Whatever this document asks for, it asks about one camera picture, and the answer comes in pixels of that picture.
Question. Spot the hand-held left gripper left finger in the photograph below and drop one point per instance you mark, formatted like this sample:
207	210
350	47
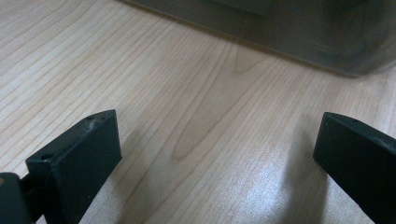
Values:
81	168

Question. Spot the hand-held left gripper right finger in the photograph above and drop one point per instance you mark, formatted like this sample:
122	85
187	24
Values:
358	165

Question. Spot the clear grey plastic storage box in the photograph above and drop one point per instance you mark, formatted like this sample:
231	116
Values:
295	31

